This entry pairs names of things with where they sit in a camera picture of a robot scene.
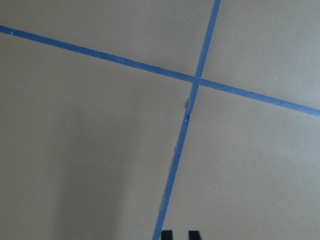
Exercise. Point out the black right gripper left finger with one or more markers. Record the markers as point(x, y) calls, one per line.
point(166, 235)

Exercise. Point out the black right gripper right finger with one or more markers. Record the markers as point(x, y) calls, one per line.
point(194, 235)

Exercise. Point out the brown paper table cover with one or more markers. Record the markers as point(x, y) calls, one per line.
point(123, 118)

